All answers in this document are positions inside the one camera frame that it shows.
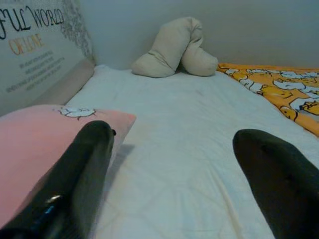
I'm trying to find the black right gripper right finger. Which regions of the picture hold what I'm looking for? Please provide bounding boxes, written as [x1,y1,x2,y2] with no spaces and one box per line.
[233,128,319,239]

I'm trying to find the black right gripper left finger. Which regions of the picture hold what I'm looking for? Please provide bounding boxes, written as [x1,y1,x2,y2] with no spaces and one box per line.
[0,120,117,239]

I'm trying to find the pink plush pillow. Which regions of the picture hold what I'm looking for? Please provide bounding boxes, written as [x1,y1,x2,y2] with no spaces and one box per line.
[0,104,137,222]

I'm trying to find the yellow egg print blanket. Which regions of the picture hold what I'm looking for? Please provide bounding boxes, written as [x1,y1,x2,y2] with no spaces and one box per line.
[216,62,319,137]

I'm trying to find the white quilted mattress pad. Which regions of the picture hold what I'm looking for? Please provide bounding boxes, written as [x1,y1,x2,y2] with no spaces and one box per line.
[66,64,319,239]

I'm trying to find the beige plush toy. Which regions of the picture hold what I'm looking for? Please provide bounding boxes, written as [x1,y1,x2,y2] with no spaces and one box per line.
[131,16,219,78]

